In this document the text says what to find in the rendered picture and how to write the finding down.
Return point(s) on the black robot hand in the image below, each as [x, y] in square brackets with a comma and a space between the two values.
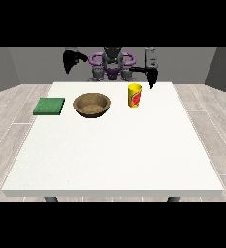
[70, 59]
[152, 75]

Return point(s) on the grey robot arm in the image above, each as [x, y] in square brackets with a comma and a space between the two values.
[150, 57]

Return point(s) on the yellow cup with melon print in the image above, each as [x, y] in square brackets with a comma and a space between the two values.
[134, 95]

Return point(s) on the brown wooden bowl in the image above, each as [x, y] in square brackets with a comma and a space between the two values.
[91, 105]

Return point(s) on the green square pad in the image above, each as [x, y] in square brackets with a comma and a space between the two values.
[49, 106]

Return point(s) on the dark table leg stub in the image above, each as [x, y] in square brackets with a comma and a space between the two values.
[51, 198]
[173, 198]

